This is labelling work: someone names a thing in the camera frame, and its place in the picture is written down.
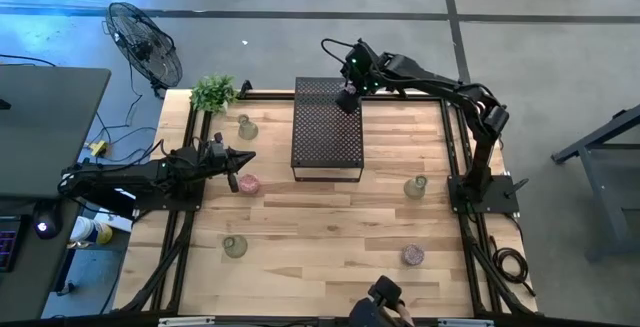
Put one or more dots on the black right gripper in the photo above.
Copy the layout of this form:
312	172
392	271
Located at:
360	69

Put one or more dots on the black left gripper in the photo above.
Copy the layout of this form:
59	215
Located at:
215	164

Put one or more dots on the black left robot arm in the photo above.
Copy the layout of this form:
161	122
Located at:
125	177

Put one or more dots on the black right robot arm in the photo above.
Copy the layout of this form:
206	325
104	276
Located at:
480	167

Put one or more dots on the black perforated metal shelf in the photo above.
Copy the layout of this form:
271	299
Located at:
325	137

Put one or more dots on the green potted plant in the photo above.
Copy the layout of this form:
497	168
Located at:
214	93

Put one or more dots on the yellow power strip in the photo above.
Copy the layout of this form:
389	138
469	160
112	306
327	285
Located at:
99	148

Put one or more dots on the black floor fan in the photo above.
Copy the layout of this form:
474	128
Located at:
145	47

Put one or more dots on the yellow round container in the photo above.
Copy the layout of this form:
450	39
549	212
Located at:
105	235

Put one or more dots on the white plastic container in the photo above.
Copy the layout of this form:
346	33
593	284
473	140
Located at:
82	229

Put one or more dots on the grey desk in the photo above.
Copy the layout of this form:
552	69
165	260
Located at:
45	132

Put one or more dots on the black computer mouse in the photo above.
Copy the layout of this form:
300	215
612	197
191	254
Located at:
47	219

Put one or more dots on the person's hand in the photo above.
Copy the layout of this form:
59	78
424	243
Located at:
404	314

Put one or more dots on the backlit keyboard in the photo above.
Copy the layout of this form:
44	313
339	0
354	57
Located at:
7	244

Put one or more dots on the grey metal stand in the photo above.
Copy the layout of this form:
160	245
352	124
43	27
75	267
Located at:
600	177

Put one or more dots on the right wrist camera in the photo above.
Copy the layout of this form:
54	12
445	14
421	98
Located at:
350	89

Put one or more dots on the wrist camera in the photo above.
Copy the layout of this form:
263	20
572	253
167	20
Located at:
218	143
350	89

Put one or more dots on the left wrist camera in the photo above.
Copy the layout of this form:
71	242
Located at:
218	143

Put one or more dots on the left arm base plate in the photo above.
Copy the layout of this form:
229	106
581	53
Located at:
190	203

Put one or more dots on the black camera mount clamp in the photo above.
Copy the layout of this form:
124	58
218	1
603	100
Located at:
245	88

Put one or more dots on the black aluminium table frame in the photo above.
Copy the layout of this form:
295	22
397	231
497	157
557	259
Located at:
446	132

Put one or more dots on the white metal bracket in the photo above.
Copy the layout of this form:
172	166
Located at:
185	322
465	323

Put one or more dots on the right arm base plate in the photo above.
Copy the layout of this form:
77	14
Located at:
500	197

